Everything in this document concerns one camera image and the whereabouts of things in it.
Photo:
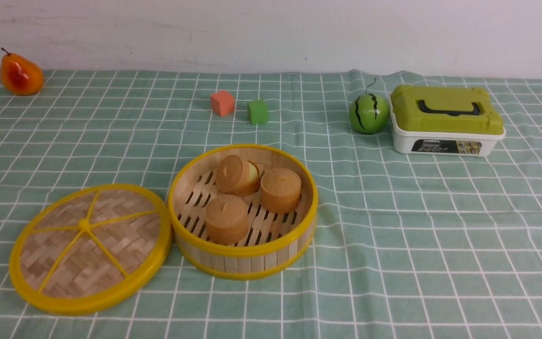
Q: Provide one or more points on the yellow bamboo steamer lid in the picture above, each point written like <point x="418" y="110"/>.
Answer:
<point x="91" y="250"/>

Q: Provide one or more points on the yellow bamboo steamer basket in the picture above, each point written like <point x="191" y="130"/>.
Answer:
<point x="274" y="241"/>

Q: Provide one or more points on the brown bun right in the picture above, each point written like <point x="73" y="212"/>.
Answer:
<point x="281" y="190"/>

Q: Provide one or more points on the brown bun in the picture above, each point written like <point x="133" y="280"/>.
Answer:
<point x="226" y="219"/>
<point x="237" y="176"/>
<point x="281" y="190"/>

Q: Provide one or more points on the brown bun upper left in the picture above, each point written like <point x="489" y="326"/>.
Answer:
<point x="237" y="176"/>

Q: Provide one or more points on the green foam cube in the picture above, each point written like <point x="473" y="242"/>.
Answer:
<point x="257" y="111"/>

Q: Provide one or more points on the brown bun front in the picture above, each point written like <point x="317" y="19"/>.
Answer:
<point x="226" y="219"/>

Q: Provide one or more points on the orange foam cube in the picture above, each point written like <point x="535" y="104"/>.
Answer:
<point x="222" y="103"/>

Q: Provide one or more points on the green toy watermelon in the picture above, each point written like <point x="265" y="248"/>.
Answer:
<point x="369" y="112"/>

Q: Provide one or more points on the green white plastic toolbox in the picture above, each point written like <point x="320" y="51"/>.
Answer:
<point x="454" y="121"/>

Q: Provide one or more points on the orange toy pear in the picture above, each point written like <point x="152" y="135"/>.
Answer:
<point x="19" y="75"/>

